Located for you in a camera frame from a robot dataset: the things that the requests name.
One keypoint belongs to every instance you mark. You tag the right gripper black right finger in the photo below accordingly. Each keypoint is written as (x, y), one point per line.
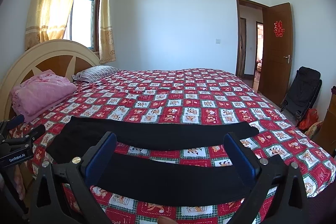
(289, 204)

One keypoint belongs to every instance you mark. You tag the red plastic bag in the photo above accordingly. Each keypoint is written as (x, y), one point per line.
(310, 118)

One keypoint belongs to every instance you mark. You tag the brown wooden cabinet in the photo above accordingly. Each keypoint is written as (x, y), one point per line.
(326, 136)

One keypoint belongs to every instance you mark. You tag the red double happiness decal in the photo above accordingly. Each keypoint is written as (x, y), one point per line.
(278, 29)

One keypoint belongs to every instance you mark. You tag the black pants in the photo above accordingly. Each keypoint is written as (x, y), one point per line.
(167, 164)

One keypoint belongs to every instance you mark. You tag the striped grey pillow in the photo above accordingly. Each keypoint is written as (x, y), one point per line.
(94, 74)

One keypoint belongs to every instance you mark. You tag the silver door handle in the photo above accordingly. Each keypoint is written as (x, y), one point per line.
(287, 58)

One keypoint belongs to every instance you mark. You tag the window with brown frame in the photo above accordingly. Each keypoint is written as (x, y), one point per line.
(82, 25)

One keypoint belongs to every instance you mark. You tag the cream and brown headboard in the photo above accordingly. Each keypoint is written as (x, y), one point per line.
(64, 57)

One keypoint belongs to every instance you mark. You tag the black folding chair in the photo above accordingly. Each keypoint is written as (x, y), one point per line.
(302, 93)

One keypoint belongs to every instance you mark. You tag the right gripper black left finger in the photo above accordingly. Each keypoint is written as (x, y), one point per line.
(62, 191)

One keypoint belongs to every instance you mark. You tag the folded pink blanket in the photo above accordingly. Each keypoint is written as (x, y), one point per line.
(40, 93)

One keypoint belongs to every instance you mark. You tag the right yellow curtain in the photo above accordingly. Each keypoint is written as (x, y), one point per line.
(105, 35)

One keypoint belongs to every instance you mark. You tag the brown wooden door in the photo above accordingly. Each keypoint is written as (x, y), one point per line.
(275, 71)

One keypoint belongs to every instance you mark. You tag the yellow patterned bag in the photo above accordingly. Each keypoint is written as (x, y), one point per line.
(313, 129)

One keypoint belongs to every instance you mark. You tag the red patchwork cartoon bedspread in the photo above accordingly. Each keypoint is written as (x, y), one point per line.
(190, 96)

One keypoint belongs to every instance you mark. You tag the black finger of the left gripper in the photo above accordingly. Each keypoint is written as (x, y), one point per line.
(31, 133)
(10, 124)

